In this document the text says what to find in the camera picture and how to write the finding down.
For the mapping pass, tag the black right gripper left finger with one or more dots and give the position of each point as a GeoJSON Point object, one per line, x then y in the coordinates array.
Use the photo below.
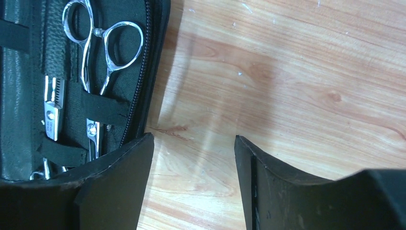
{"type": "Point", "coordinates": [104, 194]}

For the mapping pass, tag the black zippered tool case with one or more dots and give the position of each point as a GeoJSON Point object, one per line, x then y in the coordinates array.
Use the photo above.
{"type": "Point", "coordinates": [33, 44]}

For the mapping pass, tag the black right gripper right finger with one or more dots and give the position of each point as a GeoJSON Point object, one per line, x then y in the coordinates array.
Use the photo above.
{"type": "Point", "coordinates": [278, 196]}

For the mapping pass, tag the silver thinning scissors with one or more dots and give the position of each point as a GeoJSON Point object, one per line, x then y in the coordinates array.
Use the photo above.
{"type": "Point", "coordinates": [54, 94]}

